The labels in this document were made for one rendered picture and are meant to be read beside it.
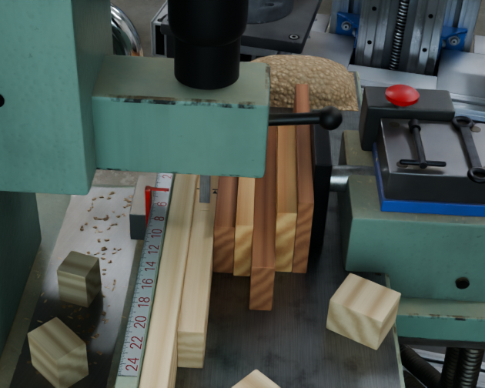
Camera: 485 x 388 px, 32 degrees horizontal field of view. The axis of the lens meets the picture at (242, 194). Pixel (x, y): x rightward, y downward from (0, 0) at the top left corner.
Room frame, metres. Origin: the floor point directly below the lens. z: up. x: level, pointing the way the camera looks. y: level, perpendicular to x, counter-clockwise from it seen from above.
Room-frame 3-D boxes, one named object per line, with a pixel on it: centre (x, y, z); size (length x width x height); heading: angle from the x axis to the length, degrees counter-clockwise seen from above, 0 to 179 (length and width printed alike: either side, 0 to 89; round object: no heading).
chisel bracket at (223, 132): (0.60, 0.05, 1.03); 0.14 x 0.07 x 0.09; 90
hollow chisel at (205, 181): (0.59, 0.03, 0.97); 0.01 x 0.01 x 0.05; 0
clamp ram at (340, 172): (0.64, -0.10, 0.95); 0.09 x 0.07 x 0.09; 0
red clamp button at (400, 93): (0.67, -0.14, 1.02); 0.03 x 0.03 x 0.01
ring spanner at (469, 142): (0.61, -0.19, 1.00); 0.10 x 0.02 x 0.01; 0
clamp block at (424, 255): (0.63, -0.16, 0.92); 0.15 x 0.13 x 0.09; 0
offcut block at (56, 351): (0.52, 0.16, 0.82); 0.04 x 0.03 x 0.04; 46
